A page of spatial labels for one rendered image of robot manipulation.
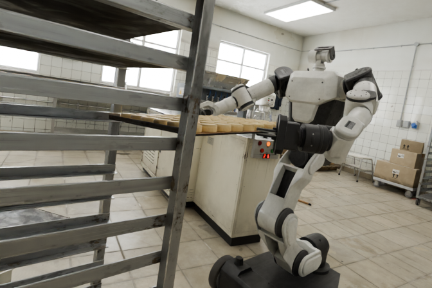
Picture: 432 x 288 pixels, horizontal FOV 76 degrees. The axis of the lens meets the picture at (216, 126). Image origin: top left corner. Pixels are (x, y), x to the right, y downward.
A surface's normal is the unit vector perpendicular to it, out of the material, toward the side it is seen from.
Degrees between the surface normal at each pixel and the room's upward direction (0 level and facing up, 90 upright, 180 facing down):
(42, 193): 90
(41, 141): 90
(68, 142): 90
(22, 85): 90
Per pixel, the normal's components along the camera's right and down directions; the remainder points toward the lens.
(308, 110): -0.75, -0.06
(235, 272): -0.42, -0.73
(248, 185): 0.48, 0.16
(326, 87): -0.07, -0.01
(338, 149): -0.11, 0.59
